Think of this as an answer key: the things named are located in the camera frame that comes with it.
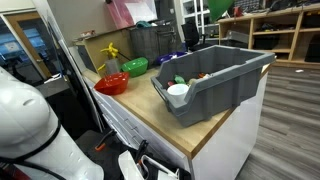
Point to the grey plastic storage bin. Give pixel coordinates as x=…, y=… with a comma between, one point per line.
x=216, y=96

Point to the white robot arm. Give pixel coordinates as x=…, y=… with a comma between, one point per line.
x=26, y=116

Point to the blue plastic bowl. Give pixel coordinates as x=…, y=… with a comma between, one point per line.
x=166, y=58

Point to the empty green plastic bowl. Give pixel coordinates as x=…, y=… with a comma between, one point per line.
x=135, y=66

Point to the red plastic bowl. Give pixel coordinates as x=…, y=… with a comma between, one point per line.
x=111, y=84

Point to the white ceramic mug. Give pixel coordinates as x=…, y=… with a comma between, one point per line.
x=178, y=91

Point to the green frog doll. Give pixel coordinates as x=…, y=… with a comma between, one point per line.
x=180, y=79

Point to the cream white doll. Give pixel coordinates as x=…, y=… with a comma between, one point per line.
x=193, y=81

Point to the orange striped tiger doll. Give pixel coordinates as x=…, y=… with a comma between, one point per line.
x=202, y=75

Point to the grey fabric basket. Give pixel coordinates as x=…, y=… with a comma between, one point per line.
x=153, y=41

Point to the white animal doll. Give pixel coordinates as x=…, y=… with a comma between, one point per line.
x=208, y=76

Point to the silver metal cup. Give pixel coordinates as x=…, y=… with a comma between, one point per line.
x=113, y=66

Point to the black office chair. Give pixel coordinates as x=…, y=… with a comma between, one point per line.
x=191, y=35

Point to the teal cloth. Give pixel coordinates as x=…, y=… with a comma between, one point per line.
x=143, y=24

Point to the wooden box with black panel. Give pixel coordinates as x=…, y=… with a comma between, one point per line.
x=96, y=50

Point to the white drawer cabinet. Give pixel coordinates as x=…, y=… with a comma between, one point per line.
x=226, y=146

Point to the grey bin on shelf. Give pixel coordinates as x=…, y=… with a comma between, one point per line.
x=237, y=37

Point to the red object on shelf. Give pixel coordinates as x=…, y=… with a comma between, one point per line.
x=238, y=11

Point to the wooden framed glass door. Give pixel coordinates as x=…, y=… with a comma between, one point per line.
x=28, y=43

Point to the white paper scrap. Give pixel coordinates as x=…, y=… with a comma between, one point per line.
x=299, y=70

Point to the wooden shelf unit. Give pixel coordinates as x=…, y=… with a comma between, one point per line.
x=293, y=33

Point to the white plastic bracket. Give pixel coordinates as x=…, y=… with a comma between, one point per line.
x=128, y=166

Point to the white shelving frame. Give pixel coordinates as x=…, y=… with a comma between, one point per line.
x=196, y=13

